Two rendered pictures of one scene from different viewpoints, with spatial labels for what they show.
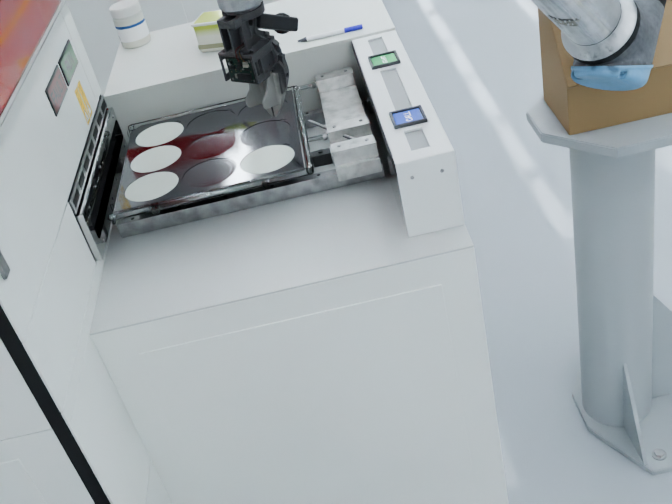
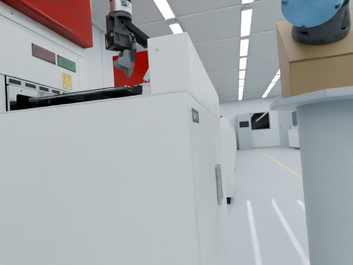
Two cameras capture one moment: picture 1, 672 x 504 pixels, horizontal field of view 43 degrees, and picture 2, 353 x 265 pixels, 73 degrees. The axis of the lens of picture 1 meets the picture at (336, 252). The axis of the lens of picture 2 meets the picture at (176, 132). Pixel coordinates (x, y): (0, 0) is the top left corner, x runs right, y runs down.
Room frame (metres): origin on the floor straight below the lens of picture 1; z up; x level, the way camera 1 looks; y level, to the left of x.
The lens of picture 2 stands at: (0.61, -0.29, 0.72)
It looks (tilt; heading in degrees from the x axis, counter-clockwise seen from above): 2 degrees up; 12
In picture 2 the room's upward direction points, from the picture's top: 4 degrees counter-clockwise
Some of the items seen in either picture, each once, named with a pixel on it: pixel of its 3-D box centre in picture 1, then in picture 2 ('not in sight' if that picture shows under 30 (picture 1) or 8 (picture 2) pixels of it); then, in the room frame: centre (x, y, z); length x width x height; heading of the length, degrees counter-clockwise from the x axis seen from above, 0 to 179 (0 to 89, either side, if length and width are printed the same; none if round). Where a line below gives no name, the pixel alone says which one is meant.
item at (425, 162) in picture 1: (401, 121); (191, 89); (1.40, -0.18, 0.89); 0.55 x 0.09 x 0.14; 178
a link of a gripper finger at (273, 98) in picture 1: (271, 98); (125, 62); (1.39, 0.04, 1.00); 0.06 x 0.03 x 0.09; 142
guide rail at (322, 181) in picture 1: (250, 198); not in sight; (1.36, 0.13, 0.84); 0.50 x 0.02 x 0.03; 88
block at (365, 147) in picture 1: (354, 149); (156, 87); (1.33, -0.08, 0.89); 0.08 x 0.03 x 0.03; 88
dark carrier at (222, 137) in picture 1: (210, 147); (104, 101); (1.48, 0.18, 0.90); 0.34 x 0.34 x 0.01; 88
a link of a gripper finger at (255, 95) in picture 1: (256, 96); (121, 64); (1.41, 0.07, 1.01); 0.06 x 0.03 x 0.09; 142
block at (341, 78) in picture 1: (335, 79); not in sight; (1.66, -0.09, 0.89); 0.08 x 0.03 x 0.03; 88
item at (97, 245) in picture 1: (104, 176); (56, 107); (1.47, 0.40, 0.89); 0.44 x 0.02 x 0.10; 178
